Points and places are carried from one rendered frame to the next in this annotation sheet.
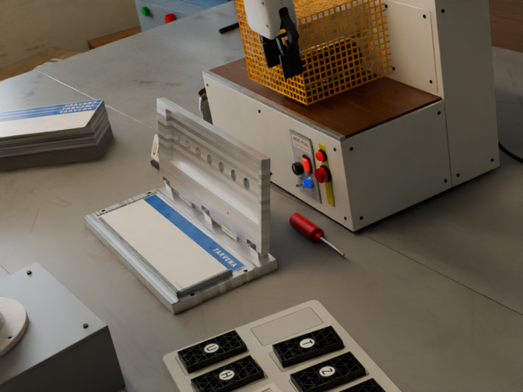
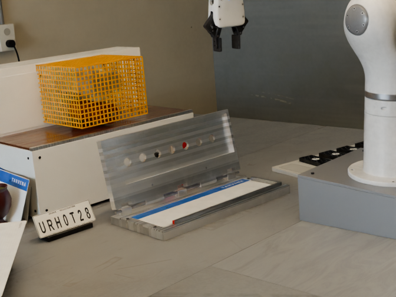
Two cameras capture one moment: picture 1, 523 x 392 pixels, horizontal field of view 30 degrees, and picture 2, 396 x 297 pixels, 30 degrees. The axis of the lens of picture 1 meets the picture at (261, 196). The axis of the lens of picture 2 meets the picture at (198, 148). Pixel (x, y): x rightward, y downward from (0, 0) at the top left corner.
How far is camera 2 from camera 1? 292 cm
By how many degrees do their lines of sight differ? 99
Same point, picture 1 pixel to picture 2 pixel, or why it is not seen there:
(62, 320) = (360, 156)
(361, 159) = not seen: hidden behind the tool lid
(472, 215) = not seen: hidden behind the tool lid
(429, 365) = (314, 151)
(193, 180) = (164, 174)
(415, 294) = (258, 158)
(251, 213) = (220, 154)
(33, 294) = (336, 167)
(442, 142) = not seen: hidden behind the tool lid
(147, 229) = (190, 208)
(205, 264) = (241, 186)
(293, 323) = (294, 167)
